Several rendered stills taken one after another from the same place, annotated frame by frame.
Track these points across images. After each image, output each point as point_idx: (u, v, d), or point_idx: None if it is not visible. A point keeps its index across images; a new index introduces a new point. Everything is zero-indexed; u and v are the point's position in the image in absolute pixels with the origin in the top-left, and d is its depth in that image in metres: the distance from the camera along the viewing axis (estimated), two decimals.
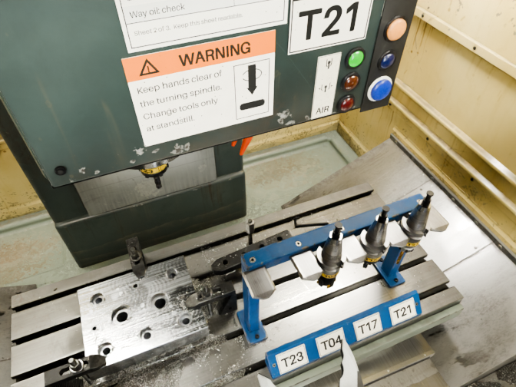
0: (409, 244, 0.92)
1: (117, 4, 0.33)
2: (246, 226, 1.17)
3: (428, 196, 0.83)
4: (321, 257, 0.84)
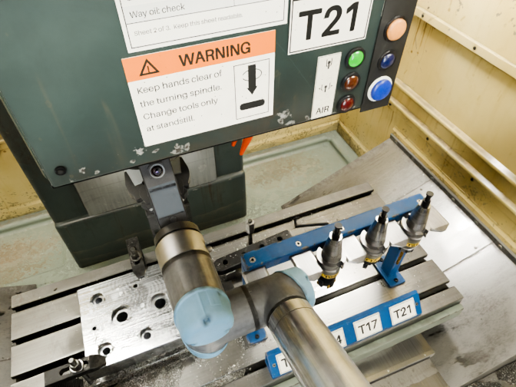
0: (409, 245, 0.93)
1: (117, 4, 0.33)
2: (246, 226, 1.17)
3: (428, 196, 0.83)
4: (321, 258, 0.84)
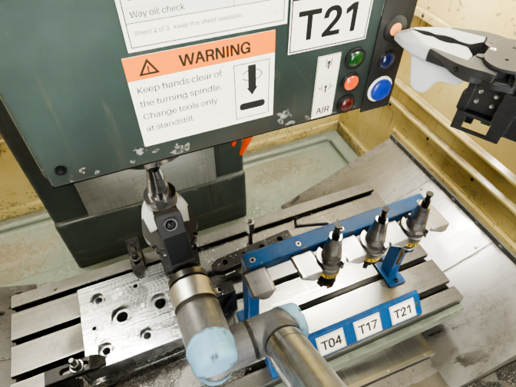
0: (409, 245, 0.93)
1: (117, 4, 0.33)
2: (246, 226, 1.17)
3: (428, 196, 0.83)
4: (321, 258, 0.84)
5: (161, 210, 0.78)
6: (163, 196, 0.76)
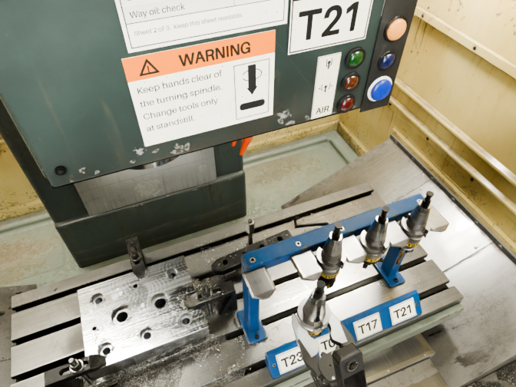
0: (409, 245, 0.93)
1: (117, 4, 0.33)
2: (246, 226, 1.17)
3: (428, 196, 0.83)
4: (321, 258, 0.84)
5: (315, 329, 0.76)
6: (321, 318, 0.74)
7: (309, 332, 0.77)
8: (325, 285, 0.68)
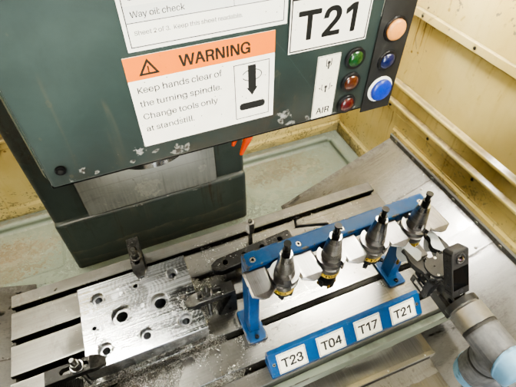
0: None
1: (117, 4, 0.33)
2: (246, 226, 1.17)
3: (428, 196, 0.83)
4: (321, 258, 0.84)
5: (286, 288, 0.82)
6: (290, 277, 0.80)
7: (280, 291, 0.84)
8: (291, 243, 0.74)
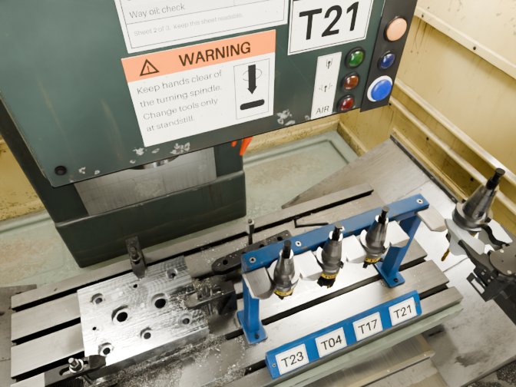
0: None
1: (117, 4, 0.33)
2: (246, 226, 1.17)
3: (497, 175, 0.66)
4: (321, 258, 0.84)
5: (286, 288, 0.82)
6: (290, 277, 0.80)
7: (280, 291, 0.84)
8: (291, 243, 0.74)
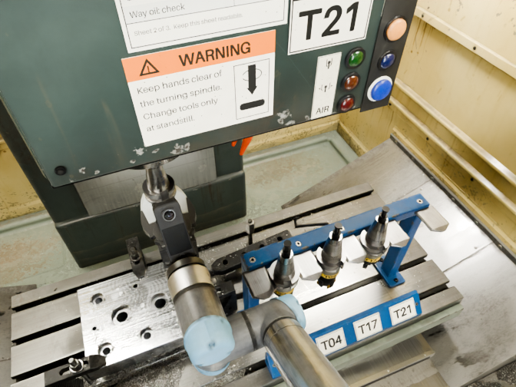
0: None
1: (117, 4, 0.33)
2: (246, 226, 1.17)
3: None
4: (321, 258, 0.84)
5: (286, 288, 0.82)
6: (290, 277, 0.80)
7: (280, 291, 0.84)
8: (291, 243, 0.74)
